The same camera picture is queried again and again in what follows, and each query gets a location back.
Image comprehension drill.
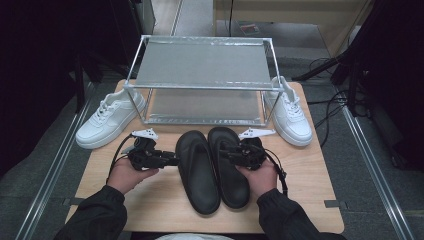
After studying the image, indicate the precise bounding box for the person's white clothing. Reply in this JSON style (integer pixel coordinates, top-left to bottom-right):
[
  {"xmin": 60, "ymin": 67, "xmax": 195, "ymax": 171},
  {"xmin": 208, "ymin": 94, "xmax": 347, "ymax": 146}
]
[{"xmin": 155, "ymin": 233, "xmax": 234, "ymax": 240}]

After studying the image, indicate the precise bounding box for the black floor cable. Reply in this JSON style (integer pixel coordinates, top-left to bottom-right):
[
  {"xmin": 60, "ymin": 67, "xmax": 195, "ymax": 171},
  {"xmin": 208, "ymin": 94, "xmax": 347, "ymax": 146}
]
[
  {"xmin": 308, "ymin": 57, "xmax": 338, "ymax": 79},
  {"xmin": 306, "ymin": 89, "xmax": 349, "ymax": 148}
]

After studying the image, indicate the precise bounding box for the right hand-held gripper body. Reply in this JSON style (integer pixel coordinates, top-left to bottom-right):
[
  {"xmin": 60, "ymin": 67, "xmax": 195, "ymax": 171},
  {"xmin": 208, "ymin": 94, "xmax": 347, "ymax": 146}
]
[{"xmin": 233, "ymin": 127, "xmax": 277, "ymax": 171}]

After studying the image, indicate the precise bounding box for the black slipper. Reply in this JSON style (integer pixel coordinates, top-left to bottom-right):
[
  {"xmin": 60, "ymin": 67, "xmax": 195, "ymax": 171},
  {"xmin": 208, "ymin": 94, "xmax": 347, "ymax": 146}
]
[
  {"xmin": 207, "ymin": 126, "xmax": 251, "ymax": 210},
  {"xmin": 175, "ymin": 129, "xmax": 222, "ymax": 216}
]

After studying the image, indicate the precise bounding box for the grey table bracket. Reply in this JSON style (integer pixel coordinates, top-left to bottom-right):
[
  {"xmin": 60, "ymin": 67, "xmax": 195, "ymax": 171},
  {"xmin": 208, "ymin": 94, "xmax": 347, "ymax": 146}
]
[
  {"xmin": 63, "ymin": 197, "xmax": 88, "ymax": 207},
  {"xmin": 323, "ymin": 199, "xmax": 344, "ymax": 209}
]

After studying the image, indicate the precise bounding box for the black curtain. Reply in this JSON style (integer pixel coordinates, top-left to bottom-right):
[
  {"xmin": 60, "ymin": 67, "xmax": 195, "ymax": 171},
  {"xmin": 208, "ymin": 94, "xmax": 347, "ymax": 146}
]
[
  {"xmin": 0, "ymin": 0, "xmax": 141, "ymax": 178},
  {"xmin": 346, "ymin": 0, "xmax": 424, "ymax": 171}
]

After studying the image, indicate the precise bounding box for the red label card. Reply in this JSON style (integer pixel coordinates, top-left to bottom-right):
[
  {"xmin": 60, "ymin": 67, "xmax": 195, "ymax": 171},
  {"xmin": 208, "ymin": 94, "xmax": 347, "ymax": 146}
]
[{"xmin": 239, "ymin": 23, "xmax": 261, "ymax": 37}]

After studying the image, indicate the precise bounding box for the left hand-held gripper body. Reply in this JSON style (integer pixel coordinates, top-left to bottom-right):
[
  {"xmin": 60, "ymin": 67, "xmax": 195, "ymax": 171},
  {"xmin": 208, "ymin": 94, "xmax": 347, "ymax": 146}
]
[{"xmin": 127, "ymin": 128, "xmax": 166, "ymax": 172}]

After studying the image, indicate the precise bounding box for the metal floor rail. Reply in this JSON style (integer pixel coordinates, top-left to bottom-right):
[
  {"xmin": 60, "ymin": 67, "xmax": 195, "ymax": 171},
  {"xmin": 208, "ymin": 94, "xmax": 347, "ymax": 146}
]
[
  {"xmin": 341, "ymin": 106, "xmax": 416, "ymax": 240},
  {"xmin": 14, "ymin": 83, "xmax": 96, "ymax": 240}
]

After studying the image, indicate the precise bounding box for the metal shoe rack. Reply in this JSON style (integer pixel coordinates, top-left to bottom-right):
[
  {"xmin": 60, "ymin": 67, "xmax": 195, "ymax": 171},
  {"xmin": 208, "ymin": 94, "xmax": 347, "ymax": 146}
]
[{"xmin": 123, "ymin": 34, "xmax": 286, "ymax": 128}]

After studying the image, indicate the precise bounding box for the black stand post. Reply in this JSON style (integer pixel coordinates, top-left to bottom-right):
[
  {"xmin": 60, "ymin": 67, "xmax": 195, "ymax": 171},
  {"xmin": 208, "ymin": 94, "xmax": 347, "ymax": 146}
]
[{"xmin": 73, "ymin": 49, "xmax": 104, "ymax": 114}]

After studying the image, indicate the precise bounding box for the white sneaker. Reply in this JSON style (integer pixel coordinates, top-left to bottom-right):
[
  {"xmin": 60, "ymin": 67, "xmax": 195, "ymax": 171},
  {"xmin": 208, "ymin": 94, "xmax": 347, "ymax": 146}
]
[
  {"xmin": 75, "ymin": 88, "xmax": 148, "ymax": 150},
  {"xmin": 264, "ymin": 75, "xmax": 314, "ymax": 148}
]

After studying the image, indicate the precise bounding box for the black tripod stand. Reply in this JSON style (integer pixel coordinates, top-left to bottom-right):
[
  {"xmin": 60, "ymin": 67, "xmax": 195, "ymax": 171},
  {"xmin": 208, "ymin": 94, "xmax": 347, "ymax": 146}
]
[{"xmin": 293, "ymin": 46, "xmax": 368, "ymax": 118}]

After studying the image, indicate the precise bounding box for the right hand-held gripper cable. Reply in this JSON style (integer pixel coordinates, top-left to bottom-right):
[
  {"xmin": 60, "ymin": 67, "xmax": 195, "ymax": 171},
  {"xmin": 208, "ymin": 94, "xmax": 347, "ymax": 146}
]
[{"xmin": 264, "ymin": 148, "xmax": 289, "ymax": 198}]

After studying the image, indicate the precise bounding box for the person's right hand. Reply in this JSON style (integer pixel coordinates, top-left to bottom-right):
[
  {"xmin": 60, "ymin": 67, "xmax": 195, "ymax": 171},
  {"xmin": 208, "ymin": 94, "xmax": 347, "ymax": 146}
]
[{"xmin": 235, "ymin": 159, "xmax": 279, "ymax": 198}]

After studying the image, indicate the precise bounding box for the person's left hand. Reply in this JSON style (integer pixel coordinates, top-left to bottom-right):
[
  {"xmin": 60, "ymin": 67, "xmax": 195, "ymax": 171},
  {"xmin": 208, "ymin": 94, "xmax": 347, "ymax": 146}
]
[{"xmin": 106, "ymin": 156, "xmax": 160, "ymax": 195}]

